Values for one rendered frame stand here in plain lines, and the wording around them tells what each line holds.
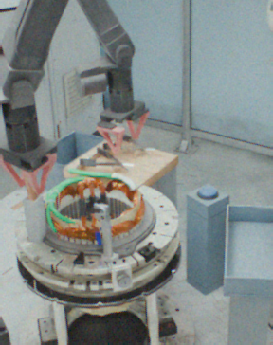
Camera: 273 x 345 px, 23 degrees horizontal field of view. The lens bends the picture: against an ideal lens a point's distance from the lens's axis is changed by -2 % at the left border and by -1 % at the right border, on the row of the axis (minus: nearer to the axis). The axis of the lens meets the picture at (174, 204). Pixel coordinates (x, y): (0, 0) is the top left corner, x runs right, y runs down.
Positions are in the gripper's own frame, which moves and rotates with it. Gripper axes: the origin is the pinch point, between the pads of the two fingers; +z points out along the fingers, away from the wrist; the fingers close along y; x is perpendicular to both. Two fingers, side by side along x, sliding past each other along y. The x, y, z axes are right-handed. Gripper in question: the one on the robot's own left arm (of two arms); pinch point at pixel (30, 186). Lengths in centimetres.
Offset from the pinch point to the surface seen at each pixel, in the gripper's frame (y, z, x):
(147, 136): -134, 152, 214
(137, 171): -2.0, 17.7, 33.9
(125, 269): 20.1, 10.4, 0.9
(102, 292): 16.2, 16.6, -1.3
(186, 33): -109, 78, 218
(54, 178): -21.2, 22.8, 25.8
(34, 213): 1.5, 4.7, -1.6
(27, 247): 1.2, 10.9, -4.6
